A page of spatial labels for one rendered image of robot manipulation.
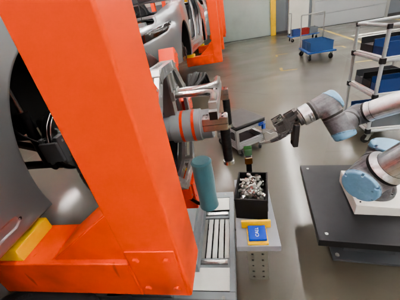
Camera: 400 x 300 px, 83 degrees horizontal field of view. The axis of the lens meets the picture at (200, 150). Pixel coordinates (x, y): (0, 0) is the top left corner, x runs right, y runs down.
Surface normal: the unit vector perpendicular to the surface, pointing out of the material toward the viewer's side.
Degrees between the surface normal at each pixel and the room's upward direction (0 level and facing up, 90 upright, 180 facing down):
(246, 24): 90
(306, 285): 0
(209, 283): 0
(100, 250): 90
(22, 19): 90
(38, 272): 90
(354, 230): 0
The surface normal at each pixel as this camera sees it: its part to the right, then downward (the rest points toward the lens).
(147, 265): -0.11, 0.50
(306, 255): -0.17, -0.86
